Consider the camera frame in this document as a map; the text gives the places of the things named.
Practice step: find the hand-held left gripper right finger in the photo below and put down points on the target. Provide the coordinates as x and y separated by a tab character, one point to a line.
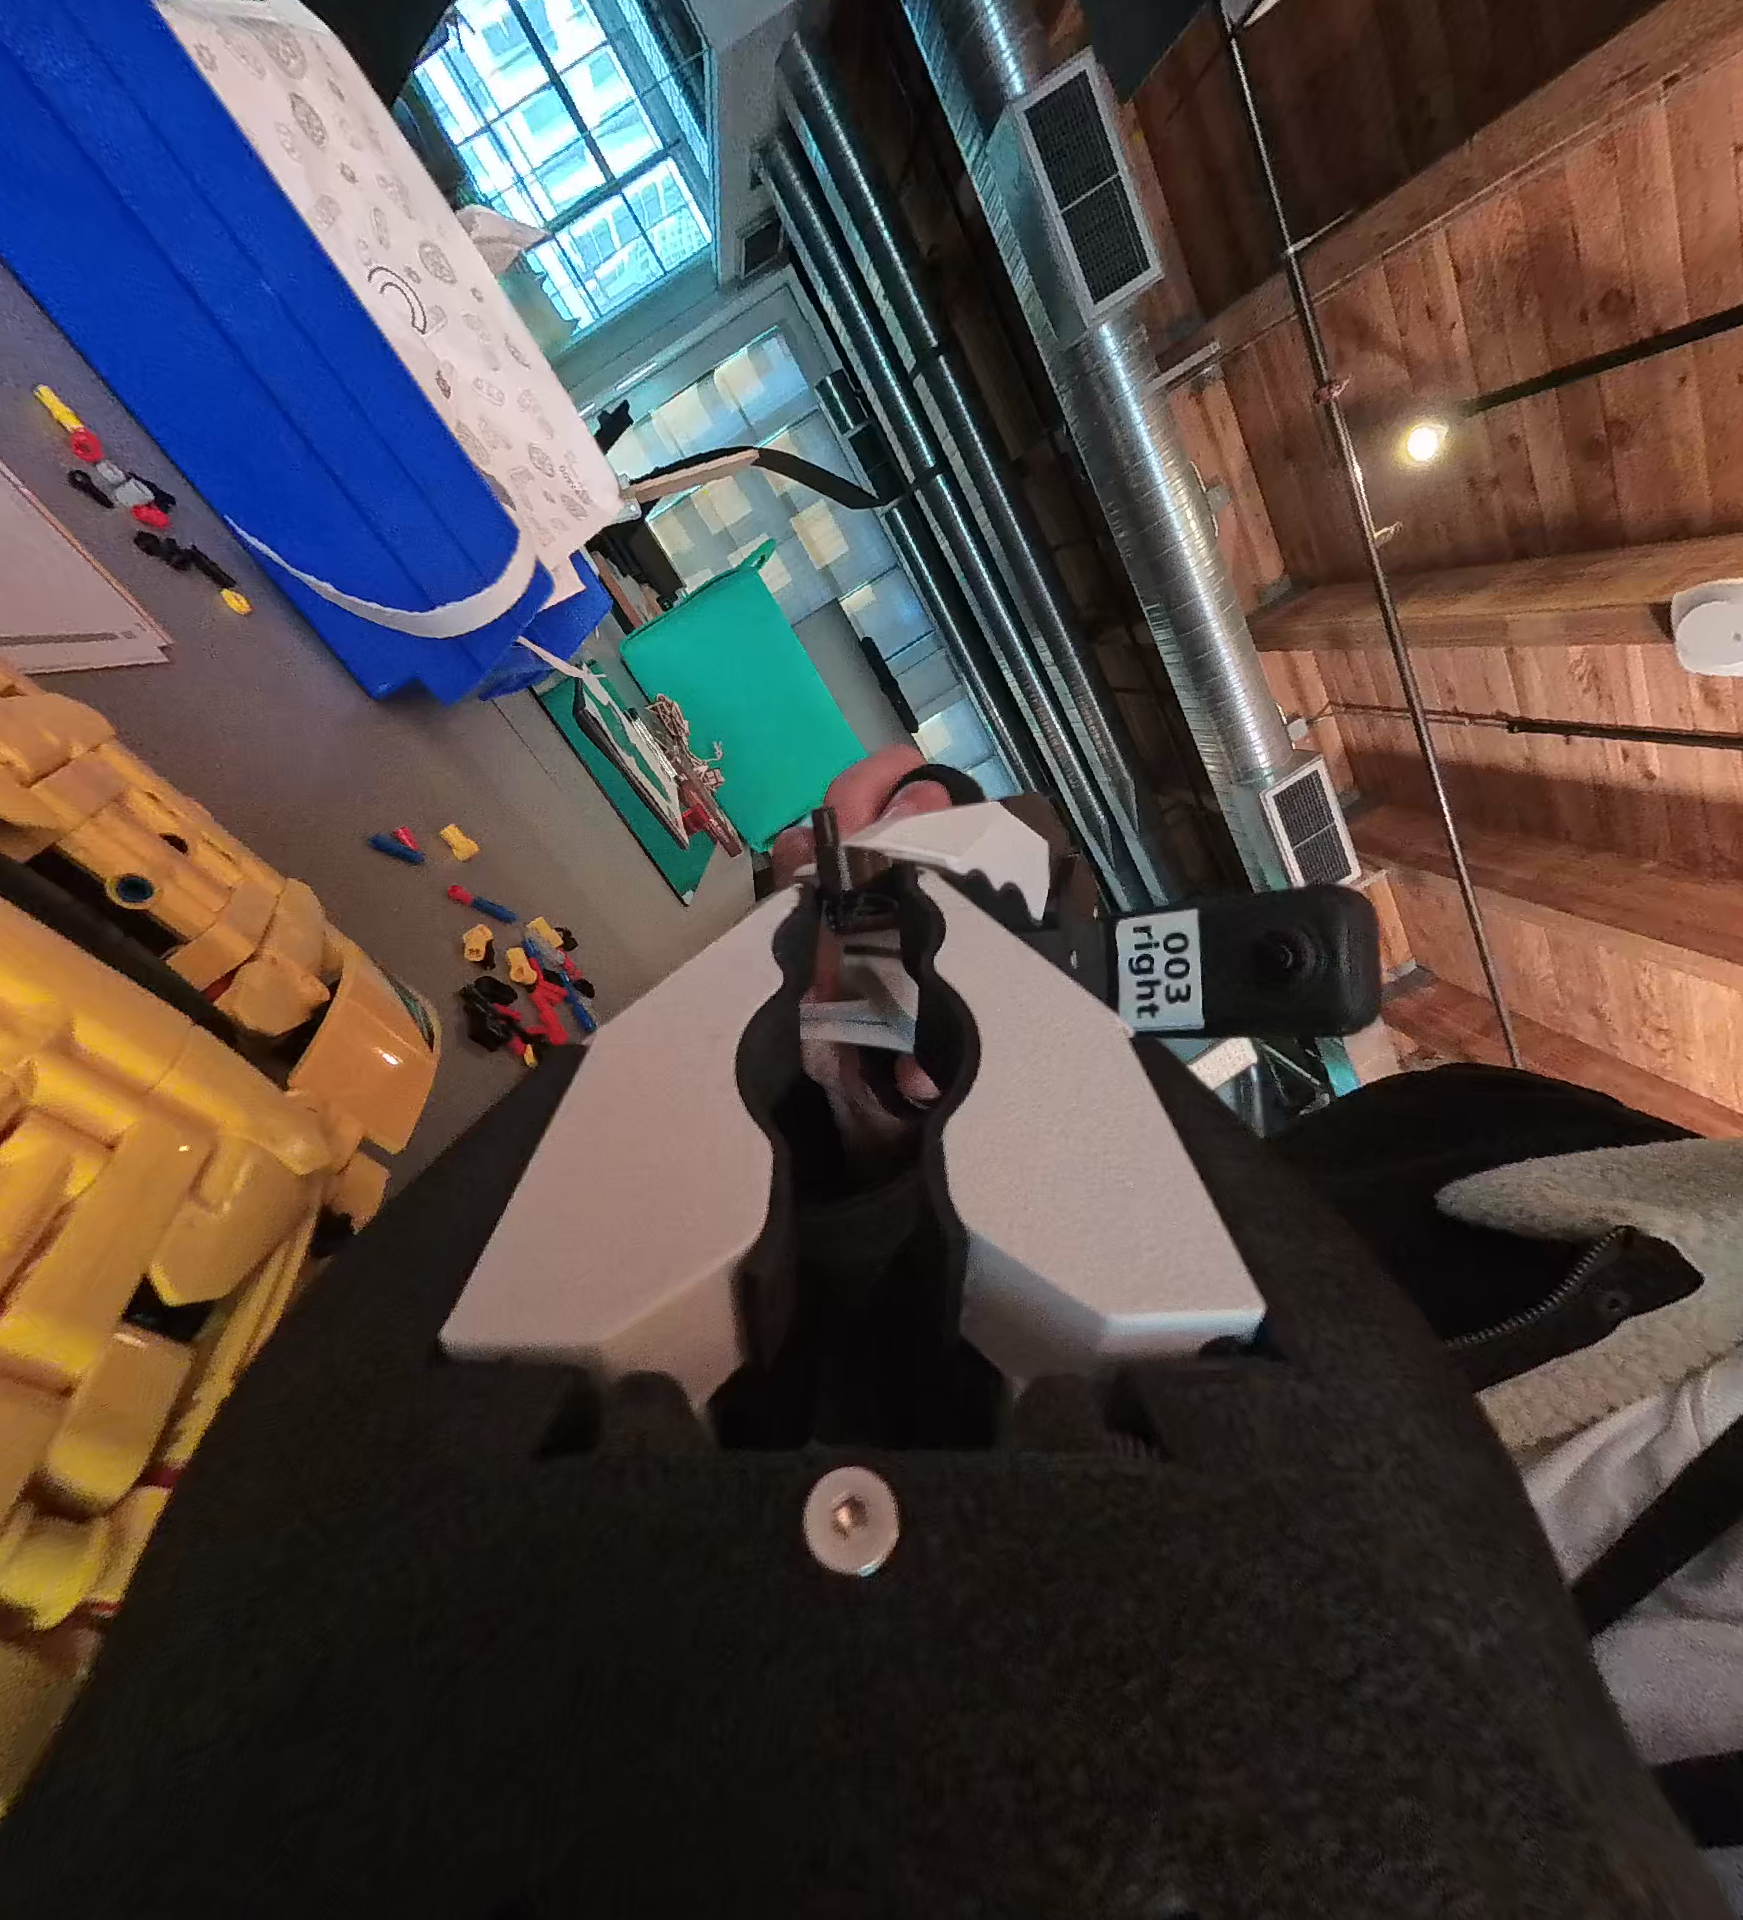
1097	1184

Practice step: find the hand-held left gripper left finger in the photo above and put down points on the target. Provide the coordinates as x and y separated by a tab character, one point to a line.
615	1201

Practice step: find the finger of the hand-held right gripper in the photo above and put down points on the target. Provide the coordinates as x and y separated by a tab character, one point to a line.
984	843

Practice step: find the black toy connector piece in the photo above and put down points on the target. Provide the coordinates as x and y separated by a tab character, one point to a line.
825	855

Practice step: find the person's right hand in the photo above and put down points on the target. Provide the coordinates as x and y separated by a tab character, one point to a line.
865	786

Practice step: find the white ceiling vent grille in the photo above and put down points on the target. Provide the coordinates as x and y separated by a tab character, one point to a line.
1088	194
1309	822

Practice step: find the scattered colourful toy pieces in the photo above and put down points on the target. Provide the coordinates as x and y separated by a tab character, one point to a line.
84	441
534	998

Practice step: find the teal storage box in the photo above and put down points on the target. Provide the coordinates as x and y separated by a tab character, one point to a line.
752	705

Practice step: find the brown toy model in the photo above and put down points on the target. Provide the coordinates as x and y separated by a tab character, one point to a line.
683	763

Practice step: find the green plastic bin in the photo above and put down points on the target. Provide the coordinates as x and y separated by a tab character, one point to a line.
560	705

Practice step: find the yellow toy brick car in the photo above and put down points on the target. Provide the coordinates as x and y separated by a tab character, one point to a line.
93	1126

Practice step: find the round ceiling lamp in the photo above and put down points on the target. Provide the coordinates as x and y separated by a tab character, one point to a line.
1423	441

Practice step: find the white ceiling speaker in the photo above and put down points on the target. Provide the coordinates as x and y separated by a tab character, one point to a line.
1730	626

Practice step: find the person's white shirt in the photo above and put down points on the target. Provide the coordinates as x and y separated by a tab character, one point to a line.
1712	1620

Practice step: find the large grid window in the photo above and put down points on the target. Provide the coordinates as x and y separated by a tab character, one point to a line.
572	136

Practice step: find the white printed paper bag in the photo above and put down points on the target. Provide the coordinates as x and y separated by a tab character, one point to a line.
408	255

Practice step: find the open instruction booklet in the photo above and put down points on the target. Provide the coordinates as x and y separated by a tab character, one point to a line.
0	556

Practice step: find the blue plastic bin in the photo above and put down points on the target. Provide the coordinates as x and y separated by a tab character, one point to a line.
165	299

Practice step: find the silver ventilation duct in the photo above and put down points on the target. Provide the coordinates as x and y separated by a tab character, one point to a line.
1156	494

